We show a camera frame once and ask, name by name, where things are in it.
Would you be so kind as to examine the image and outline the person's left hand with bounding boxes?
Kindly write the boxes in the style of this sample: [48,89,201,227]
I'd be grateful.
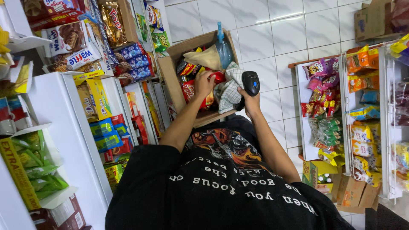
[194,70,218,100]

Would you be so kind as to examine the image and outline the person's right hand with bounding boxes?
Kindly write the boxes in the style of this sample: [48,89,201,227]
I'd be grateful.
[237,87,261,119]

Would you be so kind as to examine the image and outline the small red snack packet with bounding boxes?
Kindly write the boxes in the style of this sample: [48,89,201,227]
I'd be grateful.
[208,71,226,85]

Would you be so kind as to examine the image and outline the black barcode scanner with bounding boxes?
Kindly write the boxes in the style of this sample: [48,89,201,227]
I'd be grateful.
[235,71,261,112]

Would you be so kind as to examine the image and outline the large red snack packet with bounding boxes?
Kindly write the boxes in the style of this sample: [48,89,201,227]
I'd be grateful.
[181,79,215,111]

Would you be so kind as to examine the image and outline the checked white cloth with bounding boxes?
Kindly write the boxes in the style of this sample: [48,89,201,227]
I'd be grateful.
[213,61,245,115]

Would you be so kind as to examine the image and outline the dark snack packet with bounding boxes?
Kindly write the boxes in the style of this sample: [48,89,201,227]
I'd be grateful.
[176,59,202,77]

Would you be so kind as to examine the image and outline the beige paper bag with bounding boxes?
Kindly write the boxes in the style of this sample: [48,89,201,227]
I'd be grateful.
[183,44,222,71]

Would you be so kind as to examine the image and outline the open cardboard box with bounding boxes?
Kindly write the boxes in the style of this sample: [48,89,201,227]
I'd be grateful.
[157,28,244,129]

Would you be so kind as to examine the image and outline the blue spray bottle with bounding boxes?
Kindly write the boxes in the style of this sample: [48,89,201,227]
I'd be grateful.
[214,21,233,70]

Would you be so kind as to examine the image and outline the person's black printed t-shirt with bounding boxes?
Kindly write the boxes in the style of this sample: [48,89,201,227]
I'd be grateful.
[104,114,356,230]

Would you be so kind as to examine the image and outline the green yellow carton with bottles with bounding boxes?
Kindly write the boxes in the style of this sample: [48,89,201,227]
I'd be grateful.
[302,159,339,194]

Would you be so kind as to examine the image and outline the white shelf with snacks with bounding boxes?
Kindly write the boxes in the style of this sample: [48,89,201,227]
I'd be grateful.
[0,0,174,230]

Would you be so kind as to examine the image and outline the flattened brown cartons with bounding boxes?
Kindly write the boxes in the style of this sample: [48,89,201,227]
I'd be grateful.
[335,173,383,214]

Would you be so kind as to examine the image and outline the brown cardboard carton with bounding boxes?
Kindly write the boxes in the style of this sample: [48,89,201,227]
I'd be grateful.
[354,0,409,44]

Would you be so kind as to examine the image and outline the white wire rack with snacks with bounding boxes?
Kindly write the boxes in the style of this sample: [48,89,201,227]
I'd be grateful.
[288,33,409,205]

